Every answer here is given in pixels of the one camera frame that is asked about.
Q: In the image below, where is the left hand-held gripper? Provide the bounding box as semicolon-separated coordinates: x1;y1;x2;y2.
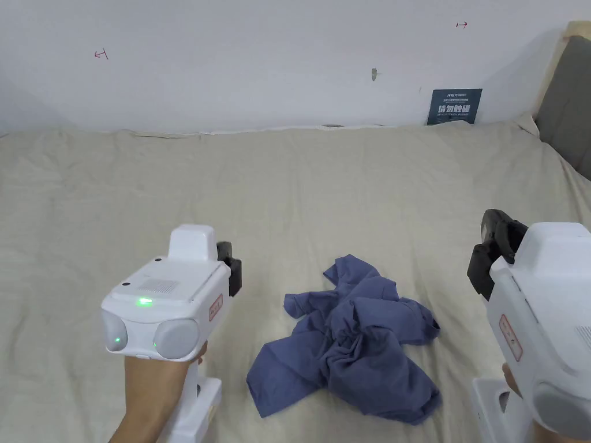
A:
100;224;243;443

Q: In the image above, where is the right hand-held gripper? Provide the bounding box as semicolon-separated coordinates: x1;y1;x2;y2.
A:
466;208;591;443

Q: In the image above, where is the person's left forearm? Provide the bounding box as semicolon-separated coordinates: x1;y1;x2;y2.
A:
108;406;173;443

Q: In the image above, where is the person's right hand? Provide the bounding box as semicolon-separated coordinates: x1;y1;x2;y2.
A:
502;362;552;443

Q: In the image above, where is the person's left hand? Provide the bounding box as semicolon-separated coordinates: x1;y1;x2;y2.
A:
122;341;208;423

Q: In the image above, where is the bed with beige sheet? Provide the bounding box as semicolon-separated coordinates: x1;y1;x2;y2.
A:
0;110;591;443

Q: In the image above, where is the dark blue shirt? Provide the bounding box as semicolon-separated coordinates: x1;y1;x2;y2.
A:
246;253;442;426

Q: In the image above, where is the grey padded headboard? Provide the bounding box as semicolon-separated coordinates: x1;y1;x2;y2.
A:
530;20;591;182

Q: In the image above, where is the dark blue printed card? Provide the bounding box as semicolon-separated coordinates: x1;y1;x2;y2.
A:
425;88;483;126

